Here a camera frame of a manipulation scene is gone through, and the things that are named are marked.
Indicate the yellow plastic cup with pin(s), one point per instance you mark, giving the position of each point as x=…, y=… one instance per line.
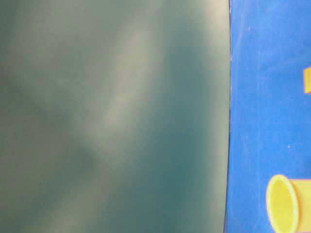
x=288, y=204

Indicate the blue table cloth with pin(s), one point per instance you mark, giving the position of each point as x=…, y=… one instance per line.
x=270, y=115

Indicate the orange block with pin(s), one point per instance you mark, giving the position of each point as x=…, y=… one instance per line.
x=307, y=80

